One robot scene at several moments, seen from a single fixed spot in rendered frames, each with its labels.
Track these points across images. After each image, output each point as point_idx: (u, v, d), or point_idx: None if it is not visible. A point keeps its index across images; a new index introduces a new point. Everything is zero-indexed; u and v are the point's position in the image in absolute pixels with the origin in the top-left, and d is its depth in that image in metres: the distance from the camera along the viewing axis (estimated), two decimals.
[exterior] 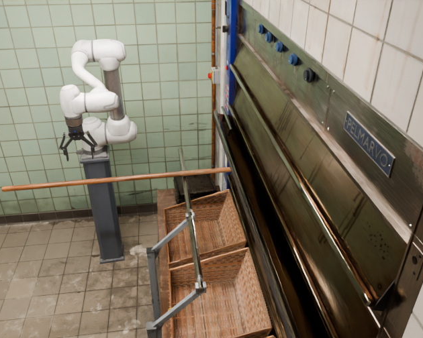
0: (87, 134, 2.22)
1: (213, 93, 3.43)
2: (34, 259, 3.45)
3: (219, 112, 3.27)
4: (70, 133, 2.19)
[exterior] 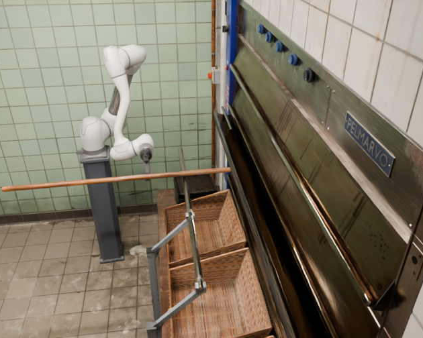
0: (143, 149, 2.52)
1: (213, 93, 3.43)
2: (34, 259, 3.45)
3: (219, 112, 3.27)
4: None
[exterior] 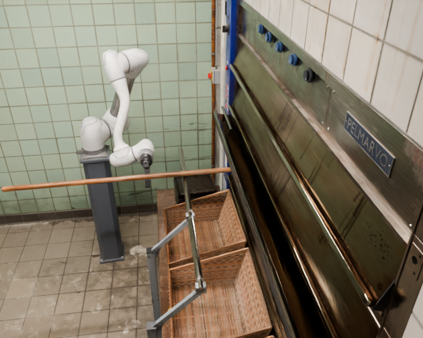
0: None
1: (213, 93, 3.43)
2: (34, 259, 3.45)
3: (219, 112, 3.27)
4: None
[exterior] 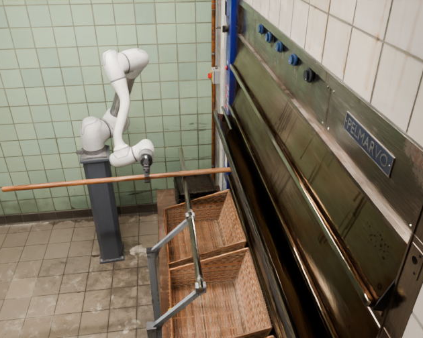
0: (144, 157, 2.44)
1: (213, 93, 3.43)
2: (34, 259, 3.45)
3: (219, 112, 3.27)
4: None
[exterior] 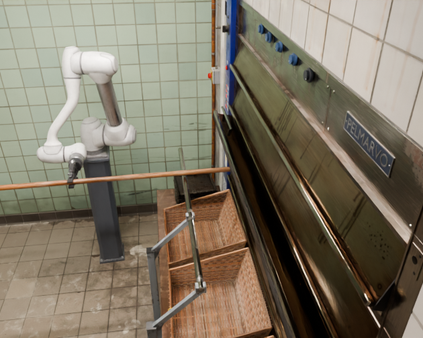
0: (70, 162, 2.38)
1: (213, 93, 3.43)
2: (34, 259, 3.45)
3: (219, 112, 3.27)
4: None
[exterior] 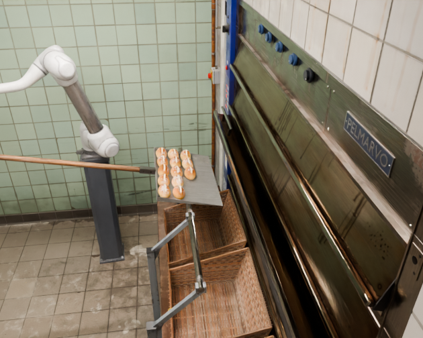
0: None
1: (213, 93, 3.43)
2: (34, 259, 3.45)
3: (219, 112, 3.27)
4: None
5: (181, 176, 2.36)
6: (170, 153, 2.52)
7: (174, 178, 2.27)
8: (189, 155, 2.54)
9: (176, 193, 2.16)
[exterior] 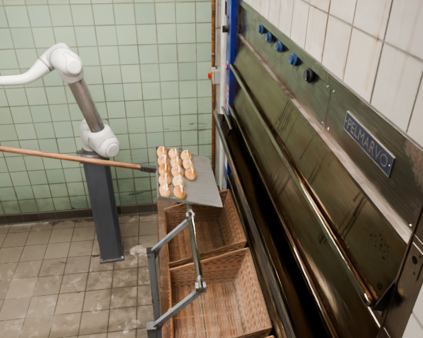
0: None
1: (213, 93, 3.43)
2: (34, 259, 3.45)
3: (219, 112, 3.27)
4: None
5: (182, 176, 2.36)
6: (170, 153, 2.52)
7: (176, 177, 2.27)
8: (189, 155, 2.54)
9: (177, 192, 2.16)
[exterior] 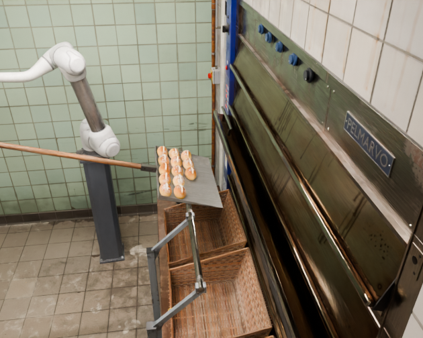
0: None
1: (213, 93, 3.43)
2: (34, 259, 3.45)
3: (219, 112, 3.27)
4: None
5: (182, 176, 2.36)
6: (170, 153, 2.52)
7: (176, 177, 2.26)
8: (189, 155, 2.54)
9: (177, 192, 2.16)
